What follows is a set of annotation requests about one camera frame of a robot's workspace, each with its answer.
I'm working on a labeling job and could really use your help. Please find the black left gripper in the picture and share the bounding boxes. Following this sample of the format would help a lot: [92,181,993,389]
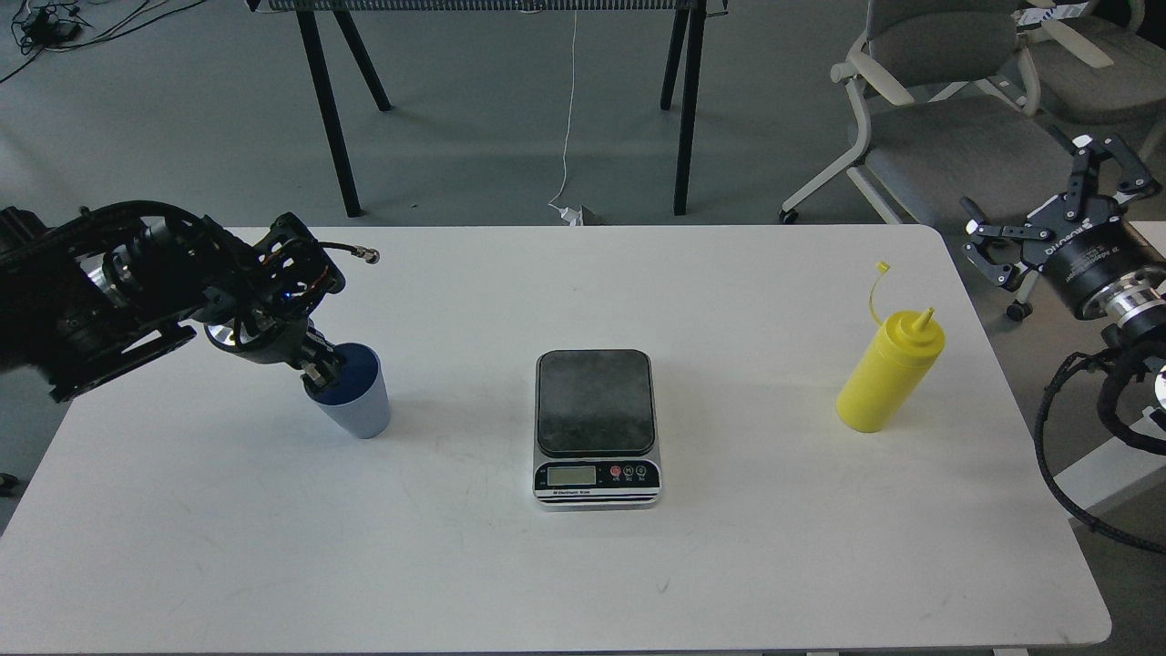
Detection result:
[196,213,346,395]

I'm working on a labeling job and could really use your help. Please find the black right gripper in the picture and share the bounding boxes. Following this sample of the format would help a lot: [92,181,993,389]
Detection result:
[958,136,1163,323]

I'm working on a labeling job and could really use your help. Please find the blue ribbed plastic cup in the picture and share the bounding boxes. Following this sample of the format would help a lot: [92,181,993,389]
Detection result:
[302,343,391,439]

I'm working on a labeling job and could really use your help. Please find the yellow squeeze bottle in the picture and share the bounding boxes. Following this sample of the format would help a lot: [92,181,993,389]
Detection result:
[834,261,946,433]

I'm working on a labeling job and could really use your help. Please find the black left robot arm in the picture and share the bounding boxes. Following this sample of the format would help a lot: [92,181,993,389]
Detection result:
[1,200,349,402]

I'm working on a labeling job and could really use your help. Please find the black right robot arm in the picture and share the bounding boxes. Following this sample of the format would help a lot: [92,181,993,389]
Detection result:
[958,133,1165,555]

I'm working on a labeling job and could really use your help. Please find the black digital kitchen scale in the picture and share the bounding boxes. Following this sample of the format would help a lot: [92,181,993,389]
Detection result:
[532,350,663,512]

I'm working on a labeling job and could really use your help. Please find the black leg metal table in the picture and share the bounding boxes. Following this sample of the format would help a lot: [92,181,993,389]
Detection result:
[246,1,728,219]

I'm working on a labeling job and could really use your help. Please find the white power cable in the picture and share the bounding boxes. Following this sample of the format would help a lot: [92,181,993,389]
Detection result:
[547,7,593,225]

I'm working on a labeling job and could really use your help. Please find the black cables on floor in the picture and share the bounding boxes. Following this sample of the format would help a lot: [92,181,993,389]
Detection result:
[0,0,201,83]

